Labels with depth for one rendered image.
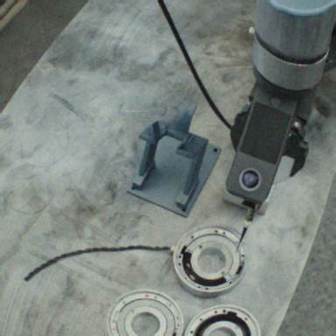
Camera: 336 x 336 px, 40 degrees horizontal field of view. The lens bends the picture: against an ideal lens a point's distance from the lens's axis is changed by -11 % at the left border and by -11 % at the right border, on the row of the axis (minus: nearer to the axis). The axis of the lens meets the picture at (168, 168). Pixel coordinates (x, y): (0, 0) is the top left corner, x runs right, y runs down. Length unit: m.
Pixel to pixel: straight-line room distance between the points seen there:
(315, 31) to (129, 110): 0.51
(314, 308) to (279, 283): 0.86
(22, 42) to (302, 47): 1.92
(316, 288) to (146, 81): 0.96
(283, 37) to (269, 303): 0.42
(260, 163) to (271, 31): 0.15
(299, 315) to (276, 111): 1.13
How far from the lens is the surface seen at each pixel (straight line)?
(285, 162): 0.58
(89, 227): 0.76
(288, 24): 0.40
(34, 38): 2.25
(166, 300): 0.68
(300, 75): 0.44
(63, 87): 0.91
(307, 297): 1.58
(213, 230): 0.71
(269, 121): 0.49
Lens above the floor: 1.49
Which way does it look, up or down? 60 degrees down
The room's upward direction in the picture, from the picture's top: 5 degrees counter-clockwise
